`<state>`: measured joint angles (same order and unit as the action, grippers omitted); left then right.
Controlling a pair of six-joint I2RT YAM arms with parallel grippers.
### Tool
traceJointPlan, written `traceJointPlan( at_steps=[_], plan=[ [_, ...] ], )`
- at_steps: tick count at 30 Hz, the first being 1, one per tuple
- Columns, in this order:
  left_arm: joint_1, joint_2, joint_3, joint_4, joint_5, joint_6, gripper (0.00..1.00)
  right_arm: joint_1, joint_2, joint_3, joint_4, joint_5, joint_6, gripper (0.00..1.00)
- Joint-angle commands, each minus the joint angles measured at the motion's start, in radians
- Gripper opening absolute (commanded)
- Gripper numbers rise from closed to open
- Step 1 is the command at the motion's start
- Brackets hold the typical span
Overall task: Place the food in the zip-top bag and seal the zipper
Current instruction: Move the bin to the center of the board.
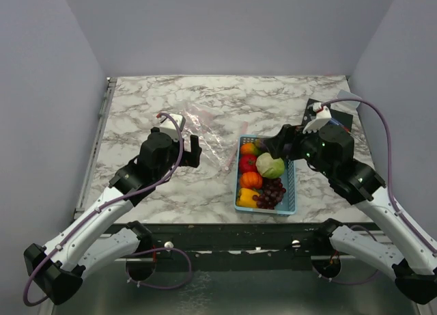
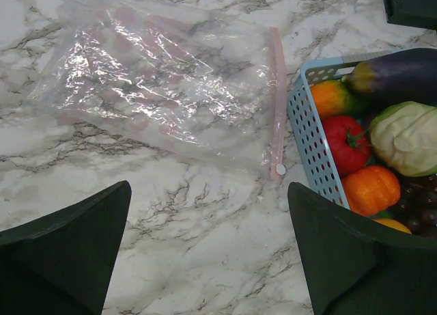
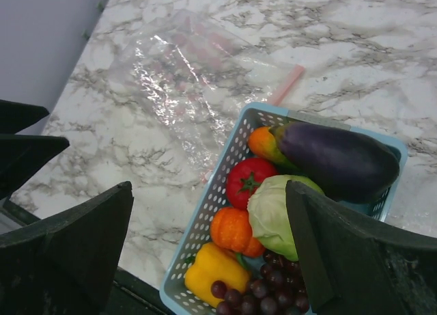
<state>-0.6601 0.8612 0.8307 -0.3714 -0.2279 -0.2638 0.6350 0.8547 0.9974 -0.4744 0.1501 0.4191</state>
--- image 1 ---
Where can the red grape bunch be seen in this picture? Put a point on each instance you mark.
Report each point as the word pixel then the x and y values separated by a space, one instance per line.
pixel 272 193

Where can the light blue plastic basket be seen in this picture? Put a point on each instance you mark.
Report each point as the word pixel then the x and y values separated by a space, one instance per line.
pixel 288 205

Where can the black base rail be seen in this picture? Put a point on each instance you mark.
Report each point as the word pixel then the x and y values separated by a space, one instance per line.
pixel 237 247

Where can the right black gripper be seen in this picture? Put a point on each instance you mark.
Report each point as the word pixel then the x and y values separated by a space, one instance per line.
pixel 287 133

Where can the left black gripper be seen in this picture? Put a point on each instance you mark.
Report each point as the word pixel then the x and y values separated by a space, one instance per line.
pixel 192 158

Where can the red tomato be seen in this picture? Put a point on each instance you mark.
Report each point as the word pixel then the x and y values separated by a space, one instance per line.
pixel 247 163

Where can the clear plastic lid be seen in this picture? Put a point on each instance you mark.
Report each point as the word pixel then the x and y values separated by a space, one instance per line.
pixel 346 101

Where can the yellow bell pepper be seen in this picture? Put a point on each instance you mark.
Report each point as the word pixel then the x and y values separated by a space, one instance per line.
pixel 247 198

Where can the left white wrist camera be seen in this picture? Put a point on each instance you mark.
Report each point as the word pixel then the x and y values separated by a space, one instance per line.
pixel 168 127

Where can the orange mini pumpkin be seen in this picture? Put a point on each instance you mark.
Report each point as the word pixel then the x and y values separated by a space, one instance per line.
pixel 251 180

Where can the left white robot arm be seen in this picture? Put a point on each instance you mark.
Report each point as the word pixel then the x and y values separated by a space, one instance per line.
pixel 60 266

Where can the green cabbage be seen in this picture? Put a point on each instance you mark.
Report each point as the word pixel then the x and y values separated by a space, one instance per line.
pixel 269 167

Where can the clear pink zip bag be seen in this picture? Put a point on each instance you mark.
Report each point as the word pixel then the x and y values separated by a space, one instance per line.
pixel 218 132

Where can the aluminium side rail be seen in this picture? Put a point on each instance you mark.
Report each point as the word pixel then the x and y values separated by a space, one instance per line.
pixel 102 121

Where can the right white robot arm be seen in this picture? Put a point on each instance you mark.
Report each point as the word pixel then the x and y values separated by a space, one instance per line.
pixel 411 261

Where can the purple eggplant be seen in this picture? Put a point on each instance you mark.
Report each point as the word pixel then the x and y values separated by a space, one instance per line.
pixel 261 144

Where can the blue red screwdriver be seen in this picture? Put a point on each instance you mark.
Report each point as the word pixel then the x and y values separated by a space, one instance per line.
pixel 337 123

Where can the orange fruit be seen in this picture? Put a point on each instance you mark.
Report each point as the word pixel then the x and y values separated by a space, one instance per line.
pixel 250 149

